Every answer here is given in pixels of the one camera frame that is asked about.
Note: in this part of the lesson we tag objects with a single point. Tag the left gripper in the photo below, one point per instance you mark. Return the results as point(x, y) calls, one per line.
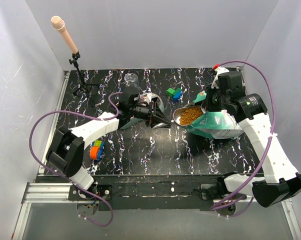
point(154, 116)

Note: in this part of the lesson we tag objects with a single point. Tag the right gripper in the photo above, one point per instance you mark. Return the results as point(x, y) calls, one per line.
point(208, 104)

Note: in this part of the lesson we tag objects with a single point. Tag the green pet food bag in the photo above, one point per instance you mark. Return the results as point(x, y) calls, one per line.
point(214, 125)

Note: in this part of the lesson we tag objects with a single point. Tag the metal food scoop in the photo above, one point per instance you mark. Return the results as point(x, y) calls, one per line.
point(185, 116)

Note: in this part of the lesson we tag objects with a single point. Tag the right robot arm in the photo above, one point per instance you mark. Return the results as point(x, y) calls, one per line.
point(281, 180)

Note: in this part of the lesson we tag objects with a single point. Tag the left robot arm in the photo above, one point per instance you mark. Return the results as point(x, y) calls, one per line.
point(67, 148)

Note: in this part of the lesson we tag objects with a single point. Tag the mint double pet bowl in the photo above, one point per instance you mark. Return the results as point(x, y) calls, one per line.
point(128, 111)

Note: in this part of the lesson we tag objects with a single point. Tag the blue toy block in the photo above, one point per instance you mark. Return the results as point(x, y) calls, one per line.
point(176, 95)

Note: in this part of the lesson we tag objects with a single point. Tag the green toy block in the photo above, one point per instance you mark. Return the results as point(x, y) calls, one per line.
point(170, 92)

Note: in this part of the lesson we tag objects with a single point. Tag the clear water bottle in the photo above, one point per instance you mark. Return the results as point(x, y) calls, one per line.
point(131, 80)

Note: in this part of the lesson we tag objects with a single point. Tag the orange blue toy car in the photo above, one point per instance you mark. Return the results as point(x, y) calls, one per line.
point(96, 150)

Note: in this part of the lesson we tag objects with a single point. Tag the black mounting plate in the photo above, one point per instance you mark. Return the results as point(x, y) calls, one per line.
point(163, 192)

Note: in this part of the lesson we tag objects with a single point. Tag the black microphone tripod stand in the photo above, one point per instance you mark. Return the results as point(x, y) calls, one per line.
point(84, 87)

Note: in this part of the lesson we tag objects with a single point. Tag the pink microphone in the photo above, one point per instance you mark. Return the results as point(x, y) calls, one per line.
point(59, 25)

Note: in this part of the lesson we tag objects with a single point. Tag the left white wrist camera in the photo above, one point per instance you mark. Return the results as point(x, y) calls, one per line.
point(147, 97)

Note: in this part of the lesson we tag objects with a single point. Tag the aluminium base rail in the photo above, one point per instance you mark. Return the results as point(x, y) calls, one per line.
point(48, 214)

